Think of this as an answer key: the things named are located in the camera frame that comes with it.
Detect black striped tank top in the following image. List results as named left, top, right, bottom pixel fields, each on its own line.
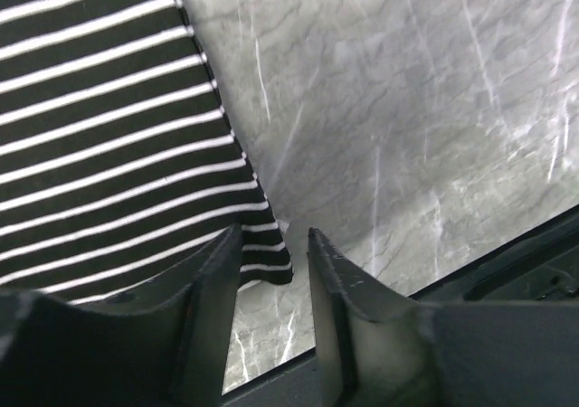
left=1, top=0, right=293, bottom=304

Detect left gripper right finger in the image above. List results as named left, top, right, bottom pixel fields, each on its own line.
left=308, top=228, right=578, bottom=406

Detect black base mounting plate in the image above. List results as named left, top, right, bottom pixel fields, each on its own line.
left=223, top=209, right=578, bottom=406

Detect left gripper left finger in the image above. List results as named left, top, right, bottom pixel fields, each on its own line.
left=1, top=225, right=242, bottom=406

